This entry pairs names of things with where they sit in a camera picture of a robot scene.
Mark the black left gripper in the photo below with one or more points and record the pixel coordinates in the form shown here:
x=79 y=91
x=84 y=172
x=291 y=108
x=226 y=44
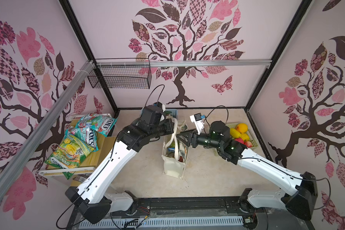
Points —
x=169 y=125

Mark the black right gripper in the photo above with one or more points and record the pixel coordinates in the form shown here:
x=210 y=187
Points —
x=192 y=138

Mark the cream canvas grocery bag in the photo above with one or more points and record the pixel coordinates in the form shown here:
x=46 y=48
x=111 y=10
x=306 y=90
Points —
x=175 y=162

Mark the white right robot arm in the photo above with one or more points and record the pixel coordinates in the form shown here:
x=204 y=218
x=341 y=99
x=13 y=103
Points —
x=297 y=192

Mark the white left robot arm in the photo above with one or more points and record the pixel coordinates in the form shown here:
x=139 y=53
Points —
x=90 y=197

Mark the Fox's candy bag upper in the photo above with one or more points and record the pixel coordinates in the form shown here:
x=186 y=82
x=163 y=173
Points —
x=97 y=122

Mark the fox's candy bag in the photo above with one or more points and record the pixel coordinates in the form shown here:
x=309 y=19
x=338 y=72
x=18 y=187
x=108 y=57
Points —
x=87 y=135
x=97 y=122

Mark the Fox's candy bag lower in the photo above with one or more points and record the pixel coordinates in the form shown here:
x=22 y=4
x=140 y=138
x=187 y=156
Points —
x=87 y=135

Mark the green yellow snack bag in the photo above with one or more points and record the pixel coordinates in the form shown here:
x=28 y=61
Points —
x=70 y=153

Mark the light blue perforated basket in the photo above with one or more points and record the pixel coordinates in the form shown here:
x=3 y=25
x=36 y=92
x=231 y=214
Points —
x=172 y=112

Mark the light green perforated basket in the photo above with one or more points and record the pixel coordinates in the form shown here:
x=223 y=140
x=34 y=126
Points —
x=249 y=133

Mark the pink dragon fruit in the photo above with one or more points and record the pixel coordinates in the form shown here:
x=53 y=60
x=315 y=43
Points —
x=239 y=140

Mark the wooden side shelf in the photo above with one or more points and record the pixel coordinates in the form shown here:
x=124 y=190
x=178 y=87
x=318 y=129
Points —
x=85 y=168

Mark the orange fruit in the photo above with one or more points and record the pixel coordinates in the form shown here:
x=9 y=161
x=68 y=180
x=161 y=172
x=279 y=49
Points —
x=242 y=128

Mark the yellow lemon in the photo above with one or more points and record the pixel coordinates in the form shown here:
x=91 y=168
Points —
x=245 y=137

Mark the red apple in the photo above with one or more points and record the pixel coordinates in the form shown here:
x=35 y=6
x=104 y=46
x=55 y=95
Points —
x=248 y=144

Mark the black wire wall basket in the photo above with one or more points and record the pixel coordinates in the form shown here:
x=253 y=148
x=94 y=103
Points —
x=121 y=73

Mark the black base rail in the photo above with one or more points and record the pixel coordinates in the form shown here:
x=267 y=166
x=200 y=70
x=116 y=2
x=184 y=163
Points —
x=236 y=205

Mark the white slotted cable duct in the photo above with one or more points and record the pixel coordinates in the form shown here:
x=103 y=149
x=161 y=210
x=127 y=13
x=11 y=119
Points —
x=162 y=223

